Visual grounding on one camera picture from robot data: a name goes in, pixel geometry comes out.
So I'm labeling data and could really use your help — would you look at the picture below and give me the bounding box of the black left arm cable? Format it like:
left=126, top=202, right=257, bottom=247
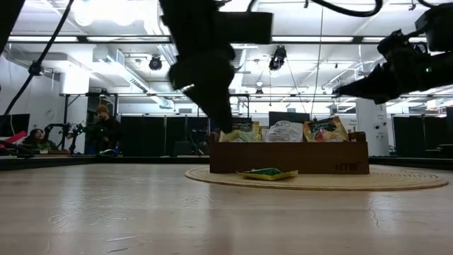
left=2, top=0, right=76, bottom=115

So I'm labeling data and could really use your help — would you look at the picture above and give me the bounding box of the brown wooden tea box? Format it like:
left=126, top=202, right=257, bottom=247
left=208, top=131, right=371, bottom=175

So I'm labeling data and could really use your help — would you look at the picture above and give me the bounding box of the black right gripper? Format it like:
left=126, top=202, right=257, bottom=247
left=333, top=30, right=453, bottom=106

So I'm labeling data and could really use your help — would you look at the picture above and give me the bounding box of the black metal rig frame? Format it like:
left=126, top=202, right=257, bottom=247
left=0, top=34, right=453, bottom=171

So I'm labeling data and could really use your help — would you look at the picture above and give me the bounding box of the black hanging ceiling camera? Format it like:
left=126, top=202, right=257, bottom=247
left=28, top=60, right=45, bottom=77
left=268, top=45, right=288, bottom=72
left=148, top=54, right=164, bottom=72

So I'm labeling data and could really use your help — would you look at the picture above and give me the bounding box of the round woven placemat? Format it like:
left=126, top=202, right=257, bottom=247
left=183, top=166, right=449, bottom=192

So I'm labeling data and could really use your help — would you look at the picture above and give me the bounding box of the pink object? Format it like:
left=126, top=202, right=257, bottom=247
left=0, top=130, right=28, bottom=144

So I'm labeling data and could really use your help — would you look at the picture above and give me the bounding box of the white rectangular ceiling duct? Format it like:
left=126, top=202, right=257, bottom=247
left=91, top=45, right=175, bottom=110

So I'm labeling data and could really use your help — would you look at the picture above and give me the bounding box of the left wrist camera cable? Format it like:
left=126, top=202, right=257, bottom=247
left=247, top=0, right=384, bottom=18

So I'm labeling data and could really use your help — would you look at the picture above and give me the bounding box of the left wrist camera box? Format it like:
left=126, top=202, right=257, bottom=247
left=212, top=11, right=274, bottom=46

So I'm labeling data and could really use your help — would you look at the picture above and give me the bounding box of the black partition wall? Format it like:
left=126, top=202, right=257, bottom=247
left=119, top=115, right=253, bottom=158
left=391, top=115, right=438, bottom=158

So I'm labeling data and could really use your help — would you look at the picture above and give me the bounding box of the black computer monitor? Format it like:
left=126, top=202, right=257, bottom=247
left=268, top=110, right=312, bottom=123
left=0, top=113, right=31, bottom=138

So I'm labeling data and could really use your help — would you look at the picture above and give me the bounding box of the person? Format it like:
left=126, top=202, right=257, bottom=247
left=21, top=127, right=59, bottom=152
left=88, top=104, right=124, bottom=157

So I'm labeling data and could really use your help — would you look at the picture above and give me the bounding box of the white orange tea packet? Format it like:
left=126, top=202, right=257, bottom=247
left=261, top=120, right=304, bottom=143

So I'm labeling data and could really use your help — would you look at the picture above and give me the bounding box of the white pillar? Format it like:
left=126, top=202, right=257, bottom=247
left=355, top=101, right=391, bottom=157

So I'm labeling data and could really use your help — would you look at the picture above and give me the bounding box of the yellow green tea packet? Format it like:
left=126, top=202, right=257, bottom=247
left=236, top=167, right=299, bottom=182
left=218, top=120, right=262, bottom=143

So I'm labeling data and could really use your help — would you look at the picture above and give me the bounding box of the black background stand frame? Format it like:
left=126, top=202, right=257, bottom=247
left=58, top=91, right=120, bottom=154

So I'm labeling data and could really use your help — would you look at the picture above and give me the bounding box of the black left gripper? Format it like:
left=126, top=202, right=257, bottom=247
left=168, top=47, right=237, bottom=135

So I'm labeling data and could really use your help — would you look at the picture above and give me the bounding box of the white round ceiling column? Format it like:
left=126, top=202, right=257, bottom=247
left=58, top=69, right=91, bottom=96

